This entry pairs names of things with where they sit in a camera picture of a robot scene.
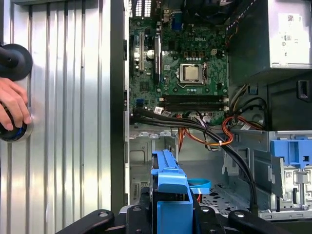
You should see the person's bare hand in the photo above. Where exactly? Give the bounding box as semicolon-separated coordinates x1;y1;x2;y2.
0;77;33;131

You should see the black cable bundle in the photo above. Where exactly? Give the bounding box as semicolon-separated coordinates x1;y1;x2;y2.
131;108;258;213

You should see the CPU socket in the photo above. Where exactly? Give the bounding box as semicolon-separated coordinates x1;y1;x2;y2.
175;62;208;86

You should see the black open PC case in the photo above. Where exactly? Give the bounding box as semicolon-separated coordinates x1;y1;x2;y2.
111;0;312;221

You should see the blue data wire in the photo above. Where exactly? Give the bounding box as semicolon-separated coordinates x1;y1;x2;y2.
187;178;212;195

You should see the black RAM slot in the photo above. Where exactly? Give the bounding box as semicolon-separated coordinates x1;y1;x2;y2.
161;94;229;102
161;101;229;111

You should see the grey power supply unit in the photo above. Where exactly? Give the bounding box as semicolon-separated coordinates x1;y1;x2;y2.
228;0;312;82

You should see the hard disk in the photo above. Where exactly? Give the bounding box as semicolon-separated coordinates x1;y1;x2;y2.
150;149;195;234

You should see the black case fan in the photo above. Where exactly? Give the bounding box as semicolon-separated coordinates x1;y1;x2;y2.
181;0;231;25

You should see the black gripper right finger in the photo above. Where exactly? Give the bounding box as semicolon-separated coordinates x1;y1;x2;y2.
194;192;286;234

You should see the thin red wire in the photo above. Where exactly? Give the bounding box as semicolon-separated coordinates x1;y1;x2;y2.
224;19;239;47

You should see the green motherboard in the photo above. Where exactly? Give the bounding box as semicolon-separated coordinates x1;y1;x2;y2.
128;12;230;126

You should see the silver CPU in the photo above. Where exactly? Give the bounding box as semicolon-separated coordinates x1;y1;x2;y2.
184;65;202;81

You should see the blue plastic drive bracket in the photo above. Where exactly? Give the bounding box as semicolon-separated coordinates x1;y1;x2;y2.
270;139;312;169

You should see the black graphics card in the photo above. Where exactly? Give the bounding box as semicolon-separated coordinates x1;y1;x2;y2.
146;34;163;85

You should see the round black blue-ring tool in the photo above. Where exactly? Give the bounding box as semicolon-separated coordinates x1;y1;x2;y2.
0;43;34;143

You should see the orange wire bundle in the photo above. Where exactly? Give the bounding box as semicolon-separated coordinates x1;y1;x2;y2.
177;115;264;156

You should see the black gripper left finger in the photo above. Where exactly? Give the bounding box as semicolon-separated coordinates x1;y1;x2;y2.
56;187;154;234

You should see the metal optical drive cage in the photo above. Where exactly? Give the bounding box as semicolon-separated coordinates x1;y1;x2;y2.
229;130;312;220

